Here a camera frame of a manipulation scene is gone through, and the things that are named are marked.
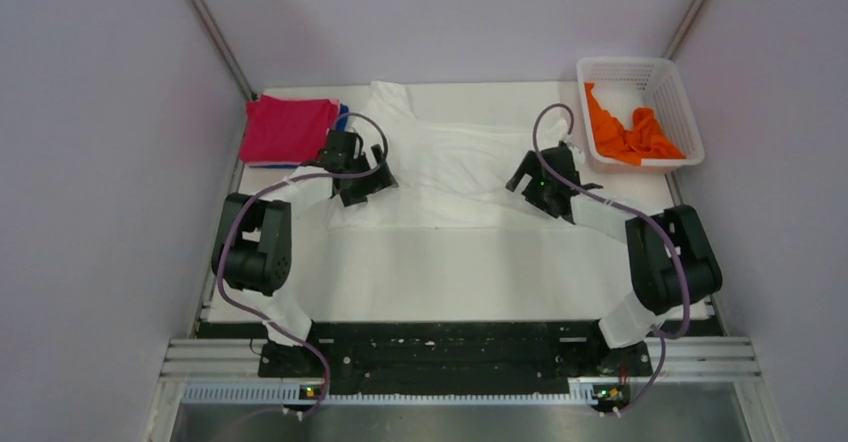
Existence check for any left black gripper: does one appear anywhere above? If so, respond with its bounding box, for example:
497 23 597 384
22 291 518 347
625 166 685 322
340 144 396 206

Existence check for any white t shirt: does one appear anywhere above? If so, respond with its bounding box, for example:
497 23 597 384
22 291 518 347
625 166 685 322
291 80 664 321

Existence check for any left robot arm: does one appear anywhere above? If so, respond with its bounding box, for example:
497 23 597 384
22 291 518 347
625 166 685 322
210 130 397 376

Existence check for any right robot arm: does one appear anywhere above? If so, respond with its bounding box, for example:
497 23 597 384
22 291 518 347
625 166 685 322
505 143 723 374

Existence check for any pink folded t shirt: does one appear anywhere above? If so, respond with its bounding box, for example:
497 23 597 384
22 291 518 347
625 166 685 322
246 99 343 168

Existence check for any orange t shirt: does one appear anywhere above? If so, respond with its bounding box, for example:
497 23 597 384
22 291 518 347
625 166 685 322
584 83 685 166

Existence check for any red folded t shirt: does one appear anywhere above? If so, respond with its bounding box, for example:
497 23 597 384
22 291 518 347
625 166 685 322
239 94 340 165

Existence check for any white plastic basket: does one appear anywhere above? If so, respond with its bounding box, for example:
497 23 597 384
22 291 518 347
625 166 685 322
576 56 704 174

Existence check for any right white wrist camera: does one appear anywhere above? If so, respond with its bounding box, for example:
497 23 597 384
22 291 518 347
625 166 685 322
561 134 586 165

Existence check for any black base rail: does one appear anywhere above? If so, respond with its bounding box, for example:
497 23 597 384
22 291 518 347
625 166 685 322
195 320 727 401

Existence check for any right aluminium frame post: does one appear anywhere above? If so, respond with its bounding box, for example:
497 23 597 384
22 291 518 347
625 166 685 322
662 0 710 60

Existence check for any aluminium frame post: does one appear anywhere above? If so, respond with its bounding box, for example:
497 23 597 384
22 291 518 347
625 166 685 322
662 0 710 60
186 0 256 101

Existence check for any left aluminium frame post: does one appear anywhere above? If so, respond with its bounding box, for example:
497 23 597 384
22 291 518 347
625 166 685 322
186 0 256 101

